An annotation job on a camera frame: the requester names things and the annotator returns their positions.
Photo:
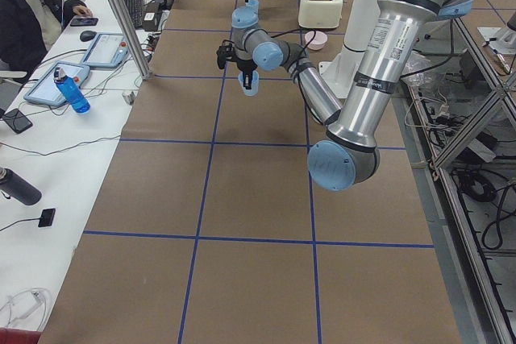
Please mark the small black square pad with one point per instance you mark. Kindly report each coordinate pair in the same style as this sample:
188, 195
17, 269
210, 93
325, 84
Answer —
46, 217

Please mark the black smartphone on desk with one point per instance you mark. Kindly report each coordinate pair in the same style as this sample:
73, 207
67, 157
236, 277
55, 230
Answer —
83, 22

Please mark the seated person dark jacket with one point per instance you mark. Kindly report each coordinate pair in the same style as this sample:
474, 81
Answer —
29, 28

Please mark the cream toaster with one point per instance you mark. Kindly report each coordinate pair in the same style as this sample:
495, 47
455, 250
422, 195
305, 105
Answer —
315, 14

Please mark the small silver box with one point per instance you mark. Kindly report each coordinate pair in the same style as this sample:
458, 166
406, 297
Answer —
128, 96

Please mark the teach pendant tablet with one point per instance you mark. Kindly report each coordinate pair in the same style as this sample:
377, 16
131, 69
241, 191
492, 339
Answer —
44, 91
106, 50

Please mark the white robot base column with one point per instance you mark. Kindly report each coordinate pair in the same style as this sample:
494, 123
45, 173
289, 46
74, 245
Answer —
340, 72

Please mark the person's hand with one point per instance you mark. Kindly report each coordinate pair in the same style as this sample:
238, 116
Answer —
82, 11

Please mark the teach pendant tablet front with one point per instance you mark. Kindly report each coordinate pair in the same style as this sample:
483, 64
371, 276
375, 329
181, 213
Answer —
44, 91

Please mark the aluminium frame truss right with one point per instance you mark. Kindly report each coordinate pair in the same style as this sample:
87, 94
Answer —
460, 116

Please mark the black computer mouse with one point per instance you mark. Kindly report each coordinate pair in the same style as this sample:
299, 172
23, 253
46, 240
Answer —
86, 36

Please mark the aluminium frame post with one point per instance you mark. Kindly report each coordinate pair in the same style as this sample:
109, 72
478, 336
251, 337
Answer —
123, 18

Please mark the dark grey bottle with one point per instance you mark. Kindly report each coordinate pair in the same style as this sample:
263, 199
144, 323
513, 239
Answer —
18, 188

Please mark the teach pendant tablet rear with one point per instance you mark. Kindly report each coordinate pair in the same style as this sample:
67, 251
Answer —
106, 50

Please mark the black keyboard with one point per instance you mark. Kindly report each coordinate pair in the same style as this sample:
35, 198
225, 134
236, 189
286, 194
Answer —
135, 9

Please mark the blue water bottle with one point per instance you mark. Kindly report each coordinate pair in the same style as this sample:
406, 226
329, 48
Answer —
70, 91

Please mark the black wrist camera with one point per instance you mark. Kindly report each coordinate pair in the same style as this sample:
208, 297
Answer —
225, 53

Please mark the pink bowl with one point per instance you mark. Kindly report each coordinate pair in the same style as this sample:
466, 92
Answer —
315, 40

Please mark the black phone near edge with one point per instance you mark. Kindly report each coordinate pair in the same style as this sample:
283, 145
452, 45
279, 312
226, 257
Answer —
17, 121

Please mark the light blue plastic cup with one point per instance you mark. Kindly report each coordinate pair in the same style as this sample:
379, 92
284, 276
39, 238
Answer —
255, 85

